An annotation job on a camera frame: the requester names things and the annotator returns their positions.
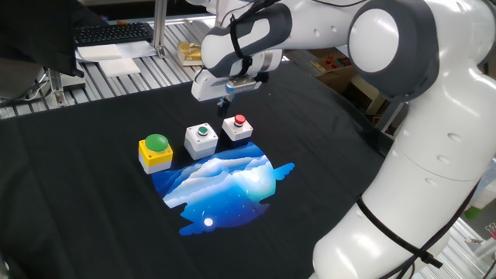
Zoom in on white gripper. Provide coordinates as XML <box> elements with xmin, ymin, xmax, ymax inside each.
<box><xmin>190</xmin><ymin>69</ymin><xmax>265</xmax><ymax>119</ymax></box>

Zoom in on white box red button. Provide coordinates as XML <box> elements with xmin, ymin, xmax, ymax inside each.
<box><xmin>221</xmin><ymin>114</ymin><xmax>254</xmax><ymax>149</ymax></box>

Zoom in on white box small green button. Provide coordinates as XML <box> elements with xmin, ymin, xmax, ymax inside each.
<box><xmin>183</xmin><ymin>122</ymin><xmax>219</xmax><ymax>161</ymax></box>

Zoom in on small yellow cardboard box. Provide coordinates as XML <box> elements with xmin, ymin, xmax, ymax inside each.
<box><xmin>176</xmin><ymin>41</ymin><xmax>205</xmax><ymax>67</ymax></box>

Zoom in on yellow box large green button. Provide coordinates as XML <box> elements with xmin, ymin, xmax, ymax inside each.
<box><xmin>138</xmin><ymin>133</ymin><xmax>174</xmax><ymax>175</ymax></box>

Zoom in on white paper sheet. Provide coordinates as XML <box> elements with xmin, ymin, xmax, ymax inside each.
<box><xmin>75</xmin><ymin>40</ymin><xmax>158</xmax><ymax>63</ymax></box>

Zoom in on white foam pad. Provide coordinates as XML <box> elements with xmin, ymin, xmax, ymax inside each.
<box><xmin>98</xmin><ymin>57</ymin><xmax>142</xmax><ymax>78</ymax></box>

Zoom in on open cardboard box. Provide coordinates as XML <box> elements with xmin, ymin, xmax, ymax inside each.
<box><xmin>309</xmin><ymin>52</ymin><xmax>360</xmax><ymax>86</ymax></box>

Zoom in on black computer keyboard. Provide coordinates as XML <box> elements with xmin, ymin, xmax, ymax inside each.
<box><xmin>72</xmin><ymin>22</ymin><xmax>155</xmax><ymax>48</ymax></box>

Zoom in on black cloth blue print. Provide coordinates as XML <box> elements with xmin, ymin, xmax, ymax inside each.
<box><xmin>0</xmin><ymin>61</ymin><xmax>394</xmax><ymax>279</ymax></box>

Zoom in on black fabric cover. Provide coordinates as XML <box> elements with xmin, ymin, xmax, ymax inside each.
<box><xmin>0</xmin><ymin>0</ymin><xmax>112</xmax><ymax>78</ymax></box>

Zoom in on green plastic object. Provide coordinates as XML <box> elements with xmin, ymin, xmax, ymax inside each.
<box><xmin>463</xmin><ymin>205</ymin><xmax>482</xmax><ymax>220</ymax></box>

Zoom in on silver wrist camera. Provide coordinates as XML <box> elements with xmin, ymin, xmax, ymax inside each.
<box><xmin>224</xmin><ymin>75</ymin><xmax>264</xmax><ymax>95</ymax></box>

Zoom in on aluminium frame post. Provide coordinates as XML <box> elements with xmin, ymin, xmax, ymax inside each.
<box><xmin>152</xmin><ymin>0</ymin><xmax>169</xmax><ymax>59</ymax></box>

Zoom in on small aluminium bracket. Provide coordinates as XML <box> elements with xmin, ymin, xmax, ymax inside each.
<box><xmin>46</xmin><ymin>67</ymin><xmax>67</xmax><ymax>106</ymax></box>

